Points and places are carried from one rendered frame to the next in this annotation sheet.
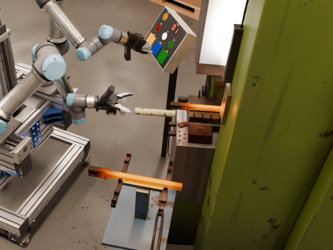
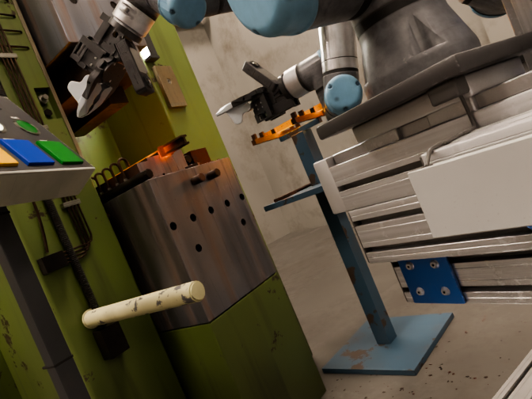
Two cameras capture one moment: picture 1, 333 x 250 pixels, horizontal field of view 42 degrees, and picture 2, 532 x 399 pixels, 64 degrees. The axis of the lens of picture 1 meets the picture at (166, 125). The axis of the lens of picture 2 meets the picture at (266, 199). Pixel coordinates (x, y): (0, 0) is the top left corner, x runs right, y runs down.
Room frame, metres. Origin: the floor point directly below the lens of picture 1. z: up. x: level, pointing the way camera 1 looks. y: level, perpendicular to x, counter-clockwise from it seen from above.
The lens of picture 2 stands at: (2.76, 0.94, 0.77)
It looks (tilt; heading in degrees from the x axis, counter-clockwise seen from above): 2 degrees down; 219
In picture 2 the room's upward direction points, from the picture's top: 23 degrees counter-clockwise
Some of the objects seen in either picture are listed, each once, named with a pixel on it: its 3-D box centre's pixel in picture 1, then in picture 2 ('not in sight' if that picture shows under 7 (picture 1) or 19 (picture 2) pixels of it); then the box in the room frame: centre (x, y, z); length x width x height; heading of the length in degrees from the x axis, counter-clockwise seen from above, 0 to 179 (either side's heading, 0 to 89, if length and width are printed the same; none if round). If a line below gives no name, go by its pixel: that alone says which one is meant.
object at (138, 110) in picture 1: (168, 113); (138, 306); (2.19, 0.00, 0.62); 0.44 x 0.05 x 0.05; 93
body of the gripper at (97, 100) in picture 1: (106, 103); (273, 98); (1.81, 0.33, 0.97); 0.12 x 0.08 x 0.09; 93
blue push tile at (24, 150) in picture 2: (156, 48); (26, 153); (2.35, 0.11, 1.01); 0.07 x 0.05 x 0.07; 28
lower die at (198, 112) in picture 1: (226, 112); (126, 184); (1.86, -0.32, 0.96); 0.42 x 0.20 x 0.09; 93
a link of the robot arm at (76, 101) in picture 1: (77, 100); (324, 68); (1.80, 0.49, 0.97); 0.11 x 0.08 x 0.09; 93
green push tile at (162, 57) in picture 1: (163, 57); (59, 153); (2.26, 0.07, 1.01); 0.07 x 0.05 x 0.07; 28
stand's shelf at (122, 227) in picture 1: (141, 215); (322, 184); (1.31, 0.07, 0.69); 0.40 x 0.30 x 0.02; 175
